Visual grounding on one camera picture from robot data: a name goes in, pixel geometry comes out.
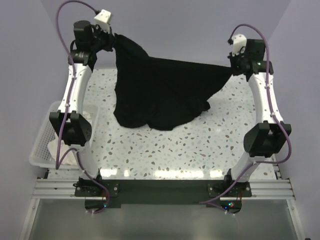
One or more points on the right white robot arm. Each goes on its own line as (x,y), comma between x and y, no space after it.
(269,133)

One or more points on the black t shirt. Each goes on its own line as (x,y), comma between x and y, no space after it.
(161,93)

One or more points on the white plastic laundry basket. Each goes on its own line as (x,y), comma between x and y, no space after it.
(40,155)

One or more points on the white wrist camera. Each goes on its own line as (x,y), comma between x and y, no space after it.
(103,19)
(239,42)

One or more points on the white t shirt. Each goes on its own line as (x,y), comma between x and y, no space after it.
(72,132)

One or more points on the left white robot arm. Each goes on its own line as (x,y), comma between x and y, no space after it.
(81,60)

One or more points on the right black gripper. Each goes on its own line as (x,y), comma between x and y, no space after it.
(235,71)

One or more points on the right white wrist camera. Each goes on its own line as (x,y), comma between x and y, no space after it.
(239,42)

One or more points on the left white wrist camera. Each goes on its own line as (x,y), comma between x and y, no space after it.
(103,19)

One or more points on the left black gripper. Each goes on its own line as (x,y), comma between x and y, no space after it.
(109,36)

